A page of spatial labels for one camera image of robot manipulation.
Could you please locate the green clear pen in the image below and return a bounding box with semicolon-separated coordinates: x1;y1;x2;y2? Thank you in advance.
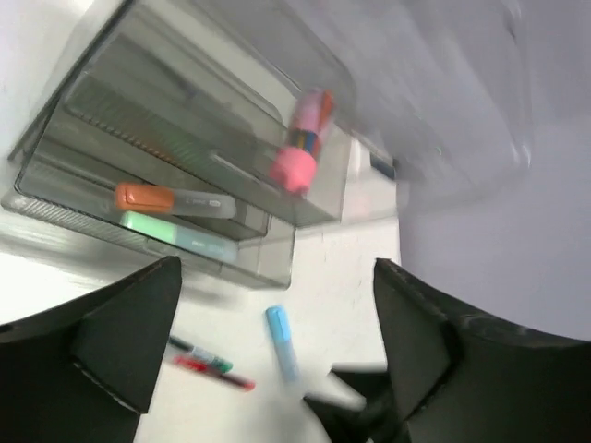
168;336;234;373

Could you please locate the blue capped highlighter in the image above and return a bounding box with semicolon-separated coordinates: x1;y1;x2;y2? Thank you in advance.
265;305;299;384

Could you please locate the pink glue stick tube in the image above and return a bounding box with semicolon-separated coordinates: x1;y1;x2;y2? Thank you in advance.
270;89;334;196

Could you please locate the right corner blue label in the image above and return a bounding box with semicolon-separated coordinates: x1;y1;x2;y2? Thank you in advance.
369;153;398;181

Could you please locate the red clear pen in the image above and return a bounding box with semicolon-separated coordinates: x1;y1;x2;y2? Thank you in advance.
172;356;256;391

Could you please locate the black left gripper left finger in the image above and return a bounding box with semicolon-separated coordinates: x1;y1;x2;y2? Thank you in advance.
1;257;182;442

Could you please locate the orange capped highlighter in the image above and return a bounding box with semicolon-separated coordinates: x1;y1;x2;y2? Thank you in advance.
115;183;237;220

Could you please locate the green capped highlighter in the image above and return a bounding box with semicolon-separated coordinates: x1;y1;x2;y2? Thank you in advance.
120;211;238;262

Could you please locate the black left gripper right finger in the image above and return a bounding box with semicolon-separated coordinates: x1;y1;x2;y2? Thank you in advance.
373;258;590;442

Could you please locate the clear acrylic drawer organizer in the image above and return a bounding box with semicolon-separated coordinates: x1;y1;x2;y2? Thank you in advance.
2;1;350;289

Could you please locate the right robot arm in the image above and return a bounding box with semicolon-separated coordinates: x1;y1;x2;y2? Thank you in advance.
302;365;410;443

